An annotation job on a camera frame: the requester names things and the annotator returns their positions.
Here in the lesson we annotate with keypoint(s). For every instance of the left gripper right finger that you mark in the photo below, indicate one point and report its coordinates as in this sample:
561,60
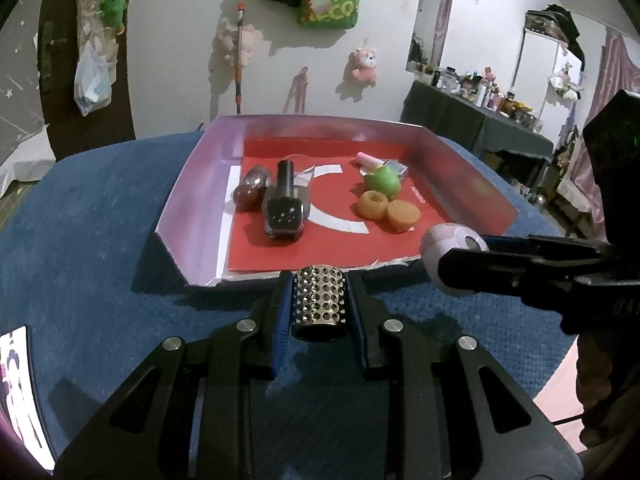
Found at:
453,411

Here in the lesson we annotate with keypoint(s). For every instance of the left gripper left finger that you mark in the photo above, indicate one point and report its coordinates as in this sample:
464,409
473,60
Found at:
184,412

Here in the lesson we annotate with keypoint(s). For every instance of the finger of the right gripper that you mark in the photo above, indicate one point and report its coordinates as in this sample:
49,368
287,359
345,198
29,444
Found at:
545,282
544,245

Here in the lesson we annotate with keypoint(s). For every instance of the orange round cake toy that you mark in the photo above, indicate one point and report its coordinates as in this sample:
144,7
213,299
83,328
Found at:
402,215

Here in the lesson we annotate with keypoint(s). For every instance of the green pear toy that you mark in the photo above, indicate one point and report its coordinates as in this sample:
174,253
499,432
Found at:
383,180

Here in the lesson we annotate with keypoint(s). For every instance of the orange donut toy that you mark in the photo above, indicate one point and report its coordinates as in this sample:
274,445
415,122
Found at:
372,205

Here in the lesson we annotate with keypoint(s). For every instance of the metal perforated grater drum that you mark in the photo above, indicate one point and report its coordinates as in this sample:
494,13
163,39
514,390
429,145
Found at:
319,304

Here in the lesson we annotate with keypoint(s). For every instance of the pink nail polish bottle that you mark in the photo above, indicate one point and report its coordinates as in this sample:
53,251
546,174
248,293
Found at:
369,163

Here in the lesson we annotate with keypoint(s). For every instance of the clear glass cup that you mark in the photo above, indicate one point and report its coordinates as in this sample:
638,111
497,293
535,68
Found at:
303,174

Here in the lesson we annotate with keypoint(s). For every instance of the person's left hand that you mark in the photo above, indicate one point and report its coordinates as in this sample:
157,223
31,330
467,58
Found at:
607,386

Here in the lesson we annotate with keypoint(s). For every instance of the dark green covered side table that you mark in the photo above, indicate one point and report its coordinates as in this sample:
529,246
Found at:
474,128

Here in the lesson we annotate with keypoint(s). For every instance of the white cabinet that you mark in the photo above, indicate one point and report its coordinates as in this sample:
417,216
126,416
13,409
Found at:
549,71

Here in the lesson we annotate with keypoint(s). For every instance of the smartphone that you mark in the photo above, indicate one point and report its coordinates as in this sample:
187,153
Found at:
18,397

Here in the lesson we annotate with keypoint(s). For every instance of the blue table cloth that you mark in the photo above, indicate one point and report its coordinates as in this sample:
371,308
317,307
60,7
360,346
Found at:
82,269

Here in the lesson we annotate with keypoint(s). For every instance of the pink curtain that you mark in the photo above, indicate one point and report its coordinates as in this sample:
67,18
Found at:
607,165

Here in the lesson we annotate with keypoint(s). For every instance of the purple cardboard box tray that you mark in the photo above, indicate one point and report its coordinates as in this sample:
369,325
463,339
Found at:
212,243

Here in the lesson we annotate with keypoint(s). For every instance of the white plastic bag hanging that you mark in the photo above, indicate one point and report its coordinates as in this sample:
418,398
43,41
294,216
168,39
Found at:
92,83

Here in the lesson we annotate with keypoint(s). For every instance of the green plush toy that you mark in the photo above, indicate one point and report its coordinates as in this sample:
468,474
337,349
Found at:
112,14

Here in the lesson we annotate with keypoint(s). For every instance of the pink plush toy on wall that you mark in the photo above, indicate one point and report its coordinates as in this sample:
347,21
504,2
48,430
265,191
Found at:
364,66

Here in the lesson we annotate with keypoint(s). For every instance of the light pink plush on wall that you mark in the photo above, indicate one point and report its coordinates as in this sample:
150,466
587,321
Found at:
226,36

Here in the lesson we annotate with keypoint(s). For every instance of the mop with orange handle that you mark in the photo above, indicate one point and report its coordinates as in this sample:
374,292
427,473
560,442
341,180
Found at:
238,59

